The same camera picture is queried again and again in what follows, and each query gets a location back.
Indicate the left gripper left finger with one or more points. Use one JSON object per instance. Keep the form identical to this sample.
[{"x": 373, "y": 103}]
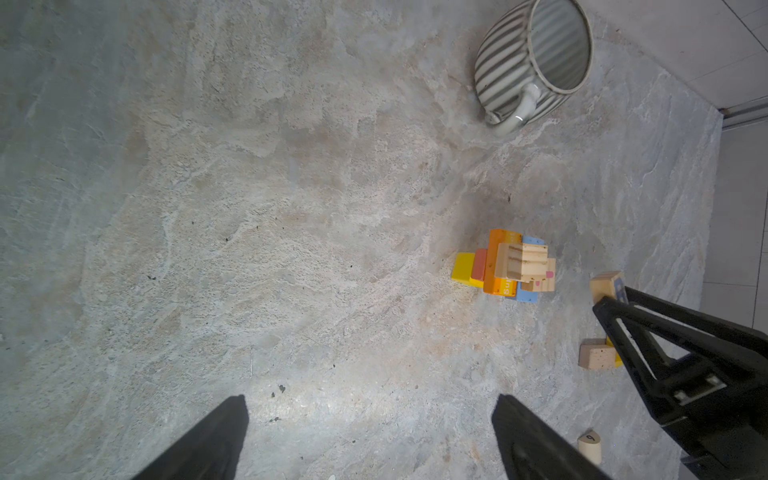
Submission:
[{"x": 209, "y": 450}]

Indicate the small yellow wedge block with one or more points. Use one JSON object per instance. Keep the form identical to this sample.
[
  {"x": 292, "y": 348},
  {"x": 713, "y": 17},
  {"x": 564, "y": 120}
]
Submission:
[{"x": 618, "y": 361}]

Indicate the light blue wooden block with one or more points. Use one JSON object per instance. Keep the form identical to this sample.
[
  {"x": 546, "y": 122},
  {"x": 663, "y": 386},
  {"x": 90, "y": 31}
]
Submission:
[{"x": 533, "y": 265}]

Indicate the letter T wooden block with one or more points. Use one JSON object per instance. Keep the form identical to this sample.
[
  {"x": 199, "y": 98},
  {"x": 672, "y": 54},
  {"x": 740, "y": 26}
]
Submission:
[{"x": 547, "y": 283}]

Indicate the plain wooden block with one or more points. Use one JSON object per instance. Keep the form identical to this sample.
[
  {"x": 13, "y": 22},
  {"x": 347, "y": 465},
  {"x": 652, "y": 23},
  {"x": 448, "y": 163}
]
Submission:
[{"x": 595, "y": 355}]

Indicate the yellow wooden cube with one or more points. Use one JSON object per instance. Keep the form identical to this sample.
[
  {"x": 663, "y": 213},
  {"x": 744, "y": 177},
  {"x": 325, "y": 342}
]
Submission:
[{"x": 462, "y": 269}]

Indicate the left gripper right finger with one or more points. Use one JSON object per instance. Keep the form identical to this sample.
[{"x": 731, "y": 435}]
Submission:
[{"x": 530, "y": 449}]

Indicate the letter R wooden block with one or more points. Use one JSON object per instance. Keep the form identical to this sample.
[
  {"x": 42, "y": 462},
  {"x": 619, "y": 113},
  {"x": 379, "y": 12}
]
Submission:
[{"x": 608, "y": 285}]

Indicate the red wooden block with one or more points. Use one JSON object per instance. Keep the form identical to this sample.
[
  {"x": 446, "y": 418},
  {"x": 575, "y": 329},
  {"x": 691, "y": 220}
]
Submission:
[{"x": 477, "y": 275}]

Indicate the ribbed silver cup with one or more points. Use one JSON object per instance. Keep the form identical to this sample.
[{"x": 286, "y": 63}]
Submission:
[{"x": 532, "y": 60}]

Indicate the wooden cylinder block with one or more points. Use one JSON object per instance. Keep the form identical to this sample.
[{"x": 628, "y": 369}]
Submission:
[{"x": 590, "y": 446}]

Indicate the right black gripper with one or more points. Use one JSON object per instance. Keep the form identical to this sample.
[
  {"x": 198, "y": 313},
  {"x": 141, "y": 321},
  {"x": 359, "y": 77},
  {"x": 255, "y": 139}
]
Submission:
[{"x": 715, "y": 410}]

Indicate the letter Y wooden block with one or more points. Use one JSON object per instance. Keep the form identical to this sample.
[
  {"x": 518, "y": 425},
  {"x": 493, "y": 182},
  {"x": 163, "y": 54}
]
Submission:
[{"x": 507, "y": 261}]

